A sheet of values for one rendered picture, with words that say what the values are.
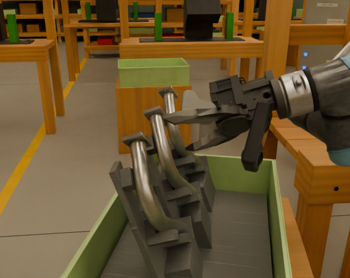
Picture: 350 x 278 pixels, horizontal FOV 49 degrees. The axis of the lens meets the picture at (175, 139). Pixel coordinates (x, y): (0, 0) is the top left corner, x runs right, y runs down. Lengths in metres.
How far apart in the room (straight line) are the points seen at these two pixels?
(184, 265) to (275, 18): 1.25
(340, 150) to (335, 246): 1.86
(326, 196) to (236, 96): 0.82
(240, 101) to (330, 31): 1.38
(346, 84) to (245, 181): 0.63
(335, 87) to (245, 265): 0.48
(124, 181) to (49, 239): 1.89
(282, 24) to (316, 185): 0.76
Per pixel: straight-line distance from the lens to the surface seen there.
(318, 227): 1.50
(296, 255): 1.12
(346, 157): 0.75
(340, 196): 1.45
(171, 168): 0.84
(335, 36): 2.02
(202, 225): 0.96
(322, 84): 0.68
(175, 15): 8.35
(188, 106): 0.65
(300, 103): 0.67
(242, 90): 0.69
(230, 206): 1.17
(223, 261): 0.96
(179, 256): 0.86
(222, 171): 1.22
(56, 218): 2.76
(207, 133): 0.75
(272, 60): 1.84
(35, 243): 2.56
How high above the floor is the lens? 1.46
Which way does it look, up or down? 22 degrees down
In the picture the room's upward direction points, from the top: straight up
